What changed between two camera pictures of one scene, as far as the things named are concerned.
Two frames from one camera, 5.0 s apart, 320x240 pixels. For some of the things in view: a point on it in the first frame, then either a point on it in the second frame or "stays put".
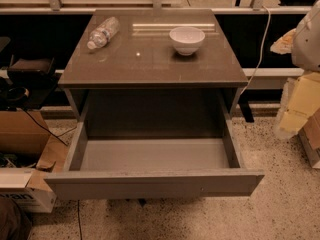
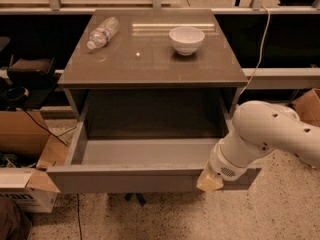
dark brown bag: (15, 224) stays put
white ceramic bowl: (186, 39) stays put
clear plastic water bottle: (103, 33) stays put
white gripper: (307, 47) to (222, 166)
